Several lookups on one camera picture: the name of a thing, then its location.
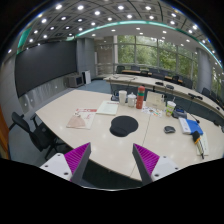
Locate white paper cup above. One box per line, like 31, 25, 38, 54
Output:
119, 90, 127, 105

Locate grey cabinet box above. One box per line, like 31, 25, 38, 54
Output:
68, 75, 84, 88

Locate red and pink booklet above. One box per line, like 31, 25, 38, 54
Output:
66, 108, 96, 129

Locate black and yellow tool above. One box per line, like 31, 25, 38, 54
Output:
192, 131, 204, 157

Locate white paper document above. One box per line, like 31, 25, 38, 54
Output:
97, 101, 119, 115

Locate white name card stand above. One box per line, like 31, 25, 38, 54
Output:
145, 91, 166, 110

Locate black desk device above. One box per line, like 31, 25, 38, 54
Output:
172, 109, 187, 118

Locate large dark wall screen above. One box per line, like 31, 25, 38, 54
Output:
15, 42, 77, 97

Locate colourful leaflet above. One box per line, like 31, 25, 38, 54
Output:
142, 106, 163, 117

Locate black office chair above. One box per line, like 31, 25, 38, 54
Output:
11, 112, 66, 159

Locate red and green bottle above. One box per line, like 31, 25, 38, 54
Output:
136, 86, 145, 109

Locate white lidded mug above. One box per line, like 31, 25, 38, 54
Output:
128, 93, 137, 107

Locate black mouse pad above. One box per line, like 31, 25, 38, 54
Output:
110, 116, 138, 137

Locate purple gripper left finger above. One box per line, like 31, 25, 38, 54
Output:
65, 143, 91, 184

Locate green and white cup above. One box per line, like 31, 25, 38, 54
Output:
166, 101, 176, 116

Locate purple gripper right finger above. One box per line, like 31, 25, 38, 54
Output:
132, 144, 159, 185

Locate grey computer mouse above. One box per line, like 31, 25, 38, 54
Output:
164, 126, 176, 134

